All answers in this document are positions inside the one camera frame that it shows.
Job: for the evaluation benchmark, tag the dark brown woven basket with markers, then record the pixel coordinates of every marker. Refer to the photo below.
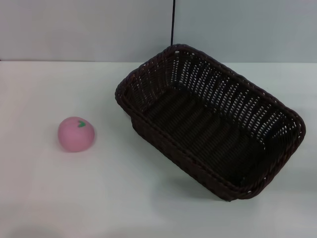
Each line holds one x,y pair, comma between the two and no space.
198,129

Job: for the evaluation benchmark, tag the pink peach toy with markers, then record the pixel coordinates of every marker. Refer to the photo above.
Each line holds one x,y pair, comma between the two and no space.
74,136

